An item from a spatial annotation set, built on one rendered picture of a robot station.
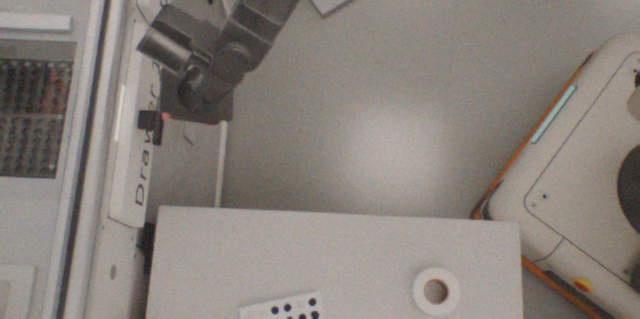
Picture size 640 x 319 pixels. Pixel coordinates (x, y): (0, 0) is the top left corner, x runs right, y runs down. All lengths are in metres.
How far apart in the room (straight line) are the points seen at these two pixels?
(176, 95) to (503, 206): 0.93
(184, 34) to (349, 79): 1.18
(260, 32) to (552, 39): 1.44
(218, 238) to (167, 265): 0.09
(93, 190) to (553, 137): 1.13
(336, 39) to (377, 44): 0.12
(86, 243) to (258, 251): 0.30
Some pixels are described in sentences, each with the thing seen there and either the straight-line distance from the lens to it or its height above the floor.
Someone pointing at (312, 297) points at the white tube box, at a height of 0.80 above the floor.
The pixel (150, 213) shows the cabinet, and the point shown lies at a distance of 1.15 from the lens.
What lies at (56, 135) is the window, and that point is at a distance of 0.79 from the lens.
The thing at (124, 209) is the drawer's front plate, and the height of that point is 0.92.
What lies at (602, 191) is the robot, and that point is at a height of 0.28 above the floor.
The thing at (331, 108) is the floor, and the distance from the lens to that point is 1.87.
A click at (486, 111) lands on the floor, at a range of 1.93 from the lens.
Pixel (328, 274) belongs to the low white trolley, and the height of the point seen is 0.76.
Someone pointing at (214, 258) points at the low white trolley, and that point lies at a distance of 1.04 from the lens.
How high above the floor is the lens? 1.78
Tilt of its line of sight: 75 degrees down
